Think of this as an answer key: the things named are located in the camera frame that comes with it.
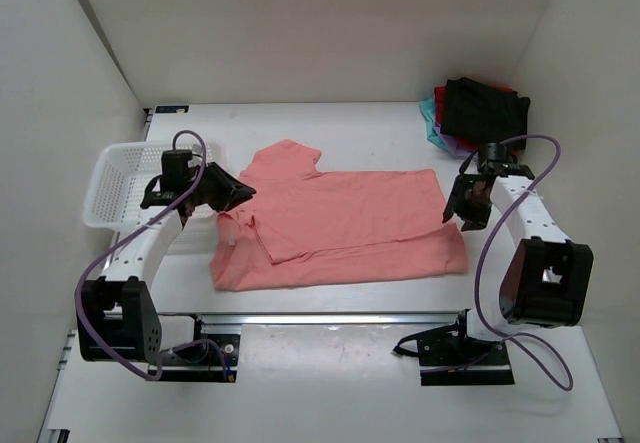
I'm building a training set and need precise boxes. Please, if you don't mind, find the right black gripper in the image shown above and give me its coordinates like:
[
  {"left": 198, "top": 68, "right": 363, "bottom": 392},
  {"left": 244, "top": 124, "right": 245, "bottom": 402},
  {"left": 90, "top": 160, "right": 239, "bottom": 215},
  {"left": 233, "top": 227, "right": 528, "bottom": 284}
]
[{"left": 444, "top": 176, "right": 494, "bottom": 232}]

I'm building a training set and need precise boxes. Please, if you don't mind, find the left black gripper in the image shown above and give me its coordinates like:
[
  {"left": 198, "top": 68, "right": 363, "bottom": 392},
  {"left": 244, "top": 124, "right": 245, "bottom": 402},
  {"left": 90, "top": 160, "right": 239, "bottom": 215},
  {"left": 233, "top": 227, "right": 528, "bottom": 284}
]
[{"left": 190, "top": 159, "right": 258, "bottom": 210}]

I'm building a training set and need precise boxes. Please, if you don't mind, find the pink t shirt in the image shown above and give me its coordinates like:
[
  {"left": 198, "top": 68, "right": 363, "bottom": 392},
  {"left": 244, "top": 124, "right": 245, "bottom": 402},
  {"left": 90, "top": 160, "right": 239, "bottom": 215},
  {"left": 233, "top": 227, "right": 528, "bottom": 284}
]
[{"left": 210, "top": 140, "right": 469, "bottom": 292}]

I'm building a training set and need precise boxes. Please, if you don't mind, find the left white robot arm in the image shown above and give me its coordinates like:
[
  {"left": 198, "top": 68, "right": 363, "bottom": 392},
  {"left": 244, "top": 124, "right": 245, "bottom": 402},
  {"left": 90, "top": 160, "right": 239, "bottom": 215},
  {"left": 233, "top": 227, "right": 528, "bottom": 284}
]
[{"left": 76, "top": 143, "right": 256, "bottom": 365}]

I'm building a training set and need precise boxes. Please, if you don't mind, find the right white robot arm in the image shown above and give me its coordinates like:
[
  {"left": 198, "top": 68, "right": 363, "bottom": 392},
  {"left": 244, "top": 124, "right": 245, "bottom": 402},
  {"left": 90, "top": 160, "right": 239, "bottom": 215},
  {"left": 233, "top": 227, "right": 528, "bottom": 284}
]
[{"left": 443, "top": 143, "right": 594, "bottom": 364}]

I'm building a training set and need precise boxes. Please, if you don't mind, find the purple folded t shirt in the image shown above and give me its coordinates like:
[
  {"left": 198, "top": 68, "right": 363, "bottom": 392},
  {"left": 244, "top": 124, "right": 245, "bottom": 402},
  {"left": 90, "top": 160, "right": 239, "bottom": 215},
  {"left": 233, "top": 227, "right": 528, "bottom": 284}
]
[{"left": 433, "top": 117, "right": 477, "bottom": 159}]

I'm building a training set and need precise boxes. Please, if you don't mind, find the black folded t shirt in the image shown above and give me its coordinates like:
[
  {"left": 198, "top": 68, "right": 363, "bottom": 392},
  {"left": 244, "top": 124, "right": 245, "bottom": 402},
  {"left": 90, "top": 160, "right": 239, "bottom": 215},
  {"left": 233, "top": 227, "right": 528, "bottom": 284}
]
[{"left": 441, "top": 77, "right": 531, "bottom": 145}]

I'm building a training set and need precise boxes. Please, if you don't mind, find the teal folded t shirt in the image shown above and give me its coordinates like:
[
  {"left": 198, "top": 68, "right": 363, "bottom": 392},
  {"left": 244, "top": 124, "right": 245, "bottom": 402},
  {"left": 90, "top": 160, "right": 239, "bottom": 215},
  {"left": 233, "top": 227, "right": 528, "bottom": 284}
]
[{"left": 419, "top": 97, "right": 447, "bottom": 150}]

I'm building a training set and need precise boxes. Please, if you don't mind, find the red folded t shirt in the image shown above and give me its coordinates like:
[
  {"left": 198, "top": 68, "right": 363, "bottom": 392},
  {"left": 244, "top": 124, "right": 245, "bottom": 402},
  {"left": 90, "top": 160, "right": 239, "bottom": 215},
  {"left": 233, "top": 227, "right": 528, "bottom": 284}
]
[{"left": 434, "top": 86, "right": 478, "bottom": 151}]

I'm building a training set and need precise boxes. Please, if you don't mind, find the white plastic basket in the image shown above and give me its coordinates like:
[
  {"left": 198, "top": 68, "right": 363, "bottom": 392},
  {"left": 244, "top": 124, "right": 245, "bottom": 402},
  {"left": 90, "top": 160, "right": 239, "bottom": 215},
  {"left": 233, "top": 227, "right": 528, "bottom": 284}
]
[{"left": 82, "top": 140, "right": 218, "bottom": 255}]

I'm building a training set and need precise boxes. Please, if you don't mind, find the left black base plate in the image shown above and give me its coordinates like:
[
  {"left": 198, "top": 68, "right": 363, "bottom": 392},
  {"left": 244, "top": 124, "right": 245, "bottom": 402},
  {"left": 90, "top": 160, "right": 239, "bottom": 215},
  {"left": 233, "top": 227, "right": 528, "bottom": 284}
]
[{"left": 159, "top": 318, "right": 241, "bottom": 384}]

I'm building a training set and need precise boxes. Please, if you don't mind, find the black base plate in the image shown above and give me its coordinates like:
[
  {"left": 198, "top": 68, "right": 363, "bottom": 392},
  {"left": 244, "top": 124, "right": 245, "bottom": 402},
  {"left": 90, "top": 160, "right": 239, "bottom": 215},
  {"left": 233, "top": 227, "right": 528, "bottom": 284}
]
[
  {"left": 159, "top": 318, "right": 241, "bottom": 384},
  {"left": 392, "top": 320, "right": 515, "bottom": 387}
]

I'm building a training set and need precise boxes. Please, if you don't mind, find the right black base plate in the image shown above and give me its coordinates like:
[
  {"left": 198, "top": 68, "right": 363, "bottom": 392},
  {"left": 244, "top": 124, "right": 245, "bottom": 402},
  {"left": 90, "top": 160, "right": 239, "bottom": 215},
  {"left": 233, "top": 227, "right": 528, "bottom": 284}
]
[{"left": 392, "top": 320, "right": 515, "bottom": 387}]

